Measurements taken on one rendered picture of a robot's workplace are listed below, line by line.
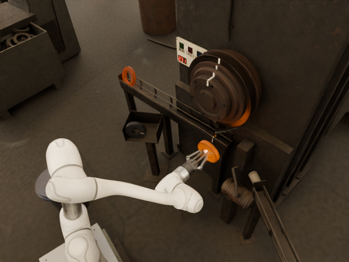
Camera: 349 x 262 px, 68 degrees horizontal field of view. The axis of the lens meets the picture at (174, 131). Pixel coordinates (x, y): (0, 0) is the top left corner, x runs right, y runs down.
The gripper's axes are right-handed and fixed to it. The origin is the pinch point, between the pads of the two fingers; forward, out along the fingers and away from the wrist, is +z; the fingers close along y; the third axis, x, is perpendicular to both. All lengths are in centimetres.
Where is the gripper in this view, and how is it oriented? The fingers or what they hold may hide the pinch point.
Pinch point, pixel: (208, 149)
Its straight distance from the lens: 160.3
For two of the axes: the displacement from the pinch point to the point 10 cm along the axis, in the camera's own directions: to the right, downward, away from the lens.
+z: 7.2, -5.8, 3.8
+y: 6.9, 5.2, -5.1
